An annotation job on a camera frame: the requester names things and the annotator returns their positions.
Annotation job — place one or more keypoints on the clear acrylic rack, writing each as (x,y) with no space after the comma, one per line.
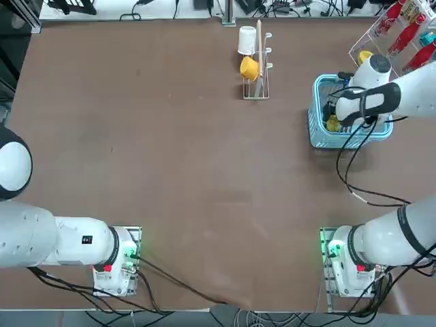
(361,37)

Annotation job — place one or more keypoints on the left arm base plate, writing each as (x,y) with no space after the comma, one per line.
(136,235)

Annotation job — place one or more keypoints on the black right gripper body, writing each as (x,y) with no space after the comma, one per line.
(329,110)

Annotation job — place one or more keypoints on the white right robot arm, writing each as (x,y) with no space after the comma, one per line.
(374,238)

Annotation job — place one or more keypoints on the teal snack packet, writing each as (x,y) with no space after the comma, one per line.
(427,39)

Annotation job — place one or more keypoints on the yellow cup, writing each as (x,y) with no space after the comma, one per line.
(248,68)

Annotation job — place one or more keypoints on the black adapter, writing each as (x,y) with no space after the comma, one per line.
(250,6)
(203,4)

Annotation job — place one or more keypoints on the white cracker box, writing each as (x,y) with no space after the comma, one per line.
(410,10)

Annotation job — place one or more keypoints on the yellow fruit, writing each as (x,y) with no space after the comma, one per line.
(365,57)
(333,125)

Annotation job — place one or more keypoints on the black power strip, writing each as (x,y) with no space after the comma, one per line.
(281,4)

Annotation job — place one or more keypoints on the aluminium side rail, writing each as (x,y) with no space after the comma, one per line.
(24,15)

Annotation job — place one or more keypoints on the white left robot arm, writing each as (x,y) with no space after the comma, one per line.
(68,242)

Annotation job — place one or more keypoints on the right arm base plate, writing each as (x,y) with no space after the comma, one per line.
(324,245)

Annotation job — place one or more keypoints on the black stand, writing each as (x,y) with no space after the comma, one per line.
(71,6)

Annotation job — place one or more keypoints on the blue plastic basket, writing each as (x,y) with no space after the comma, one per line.
(311,126)

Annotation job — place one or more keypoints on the white cup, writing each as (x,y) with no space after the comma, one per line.
(247,39)

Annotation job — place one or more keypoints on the aluminium frame post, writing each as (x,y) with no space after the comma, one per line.
(229,13)

